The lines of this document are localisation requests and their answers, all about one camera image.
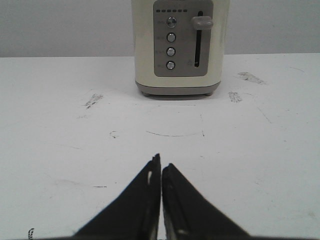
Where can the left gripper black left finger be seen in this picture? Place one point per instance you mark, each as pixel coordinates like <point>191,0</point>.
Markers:
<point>135,212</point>

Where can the cream two-slot toaster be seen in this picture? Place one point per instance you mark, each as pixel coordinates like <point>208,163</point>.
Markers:
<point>179,45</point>

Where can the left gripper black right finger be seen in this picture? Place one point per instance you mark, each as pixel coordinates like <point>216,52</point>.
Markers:
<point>188,214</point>

